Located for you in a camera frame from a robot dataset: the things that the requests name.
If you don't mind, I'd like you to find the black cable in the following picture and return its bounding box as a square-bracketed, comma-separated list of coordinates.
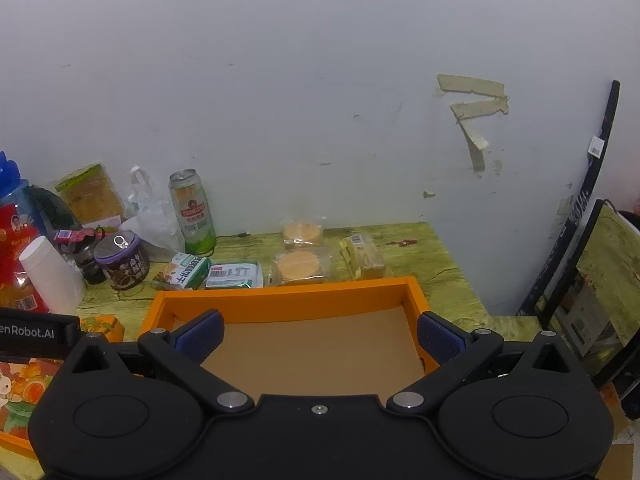
[200, 231, 251, 261]

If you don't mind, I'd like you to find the blue water bottle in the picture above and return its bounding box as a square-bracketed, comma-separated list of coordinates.
[0, 151, 41, 241]

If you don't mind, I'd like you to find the purple-lid porridge can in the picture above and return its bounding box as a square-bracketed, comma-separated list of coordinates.
[94, 231, 150, 291]

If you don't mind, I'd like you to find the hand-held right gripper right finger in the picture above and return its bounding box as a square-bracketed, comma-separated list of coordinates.
[387, 311, 581, 415]

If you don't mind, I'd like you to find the dark green bag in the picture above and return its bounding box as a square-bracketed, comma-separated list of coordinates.
[27, 185, 83, 241]

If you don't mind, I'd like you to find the beige tape strip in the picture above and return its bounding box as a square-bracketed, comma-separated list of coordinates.
[457, 120, 490, 173]
[449, 97, 511, 121]
[436, 74, 508, 98]

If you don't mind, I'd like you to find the round cake clear packet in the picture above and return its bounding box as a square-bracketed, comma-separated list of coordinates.
[280, 217, 326, 252]
[271, 247, 335, 287]

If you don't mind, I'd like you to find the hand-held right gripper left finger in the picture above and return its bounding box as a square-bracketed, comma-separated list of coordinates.
[62, 309, 255, 415]

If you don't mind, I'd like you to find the cream yellow cracker packet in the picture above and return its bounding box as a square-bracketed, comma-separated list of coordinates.
[339, 234, 387, 281]

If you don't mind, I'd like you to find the green white biscuit packet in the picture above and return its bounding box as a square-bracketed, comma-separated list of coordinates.
[205, 261, 264, 290]
[151, 252, 212, 291]

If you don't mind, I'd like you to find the green wood-grain desktop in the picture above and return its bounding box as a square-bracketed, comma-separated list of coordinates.
[0, 221, 496, 480]

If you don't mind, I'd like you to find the dark glass jar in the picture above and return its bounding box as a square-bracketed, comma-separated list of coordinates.
[62, 227, 108, 285]

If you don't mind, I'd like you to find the yellow green noodle packet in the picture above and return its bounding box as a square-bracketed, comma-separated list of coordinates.
[54, 162, 125, 226]

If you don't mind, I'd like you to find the red snack packet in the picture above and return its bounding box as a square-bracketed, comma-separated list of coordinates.
[0, 205, 51, 313]

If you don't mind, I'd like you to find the white paper cup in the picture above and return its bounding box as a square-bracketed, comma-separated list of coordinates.
[19, 236, 87, 317]

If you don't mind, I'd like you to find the white plastic bag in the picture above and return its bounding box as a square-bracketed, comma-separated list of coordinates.
[120, 166, 186, 263]

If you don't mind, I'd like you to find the orange cartoon box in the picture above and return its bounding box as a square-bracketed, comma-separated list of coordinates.
[0, 312, 126, 461]

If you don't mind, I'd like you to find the green beer can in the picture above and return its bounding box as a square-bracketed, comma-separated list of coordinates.
[168, 169, 217, 256]

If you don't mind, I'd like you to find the orange cardboard box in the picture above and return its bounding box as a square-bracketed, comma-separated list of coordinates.
[139, 276, 432, 378]

